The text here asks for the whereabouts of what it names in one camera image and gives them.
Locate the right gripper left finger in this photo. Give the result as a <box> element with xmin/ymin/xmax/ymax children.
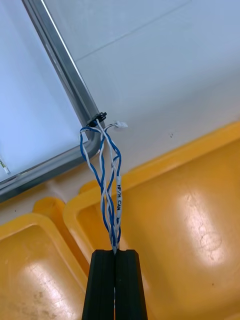
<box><xmin>81</xmin><ymin>249</ymin><xmax>116</xmax><ymax>320</ymax></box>

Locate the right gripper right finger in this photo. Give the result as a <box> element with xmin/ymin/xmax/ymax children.
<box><xmin>115</xmin><ymin>249</ymin><xmax>149</xmax><ymax>320</ymax></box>

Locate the blue-white twisted wire harness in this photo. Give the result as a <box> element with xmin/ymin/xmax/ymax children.
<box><xmin>79</xmin><ymin>111</ymin><xmax>129</xmax><ymax>256</ymax></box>

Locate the yellow-orange plastic bin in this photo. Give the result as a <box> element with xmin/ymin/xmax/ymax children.
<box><xmin>0</xmin><ymin>196</ymin><xmax>92</xmax><ymax>320</ymax></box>
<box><xmin>62</xmin><ymin>121</ymin><xmax>240</xmax><ymax>320</ymax></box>

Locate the white sheet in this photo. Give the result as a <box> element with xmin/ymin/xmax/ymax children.
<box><xmin>0</xmin><ymin>0</ymin><xmax>89</xmax><ymax>183</ymax></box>

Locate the steel tray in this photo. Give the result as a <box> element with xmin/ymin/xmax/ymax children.
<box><xmin>0</xmin><ymin>0</ymin><xmax>101</xmax><ymax>203</ymax></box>

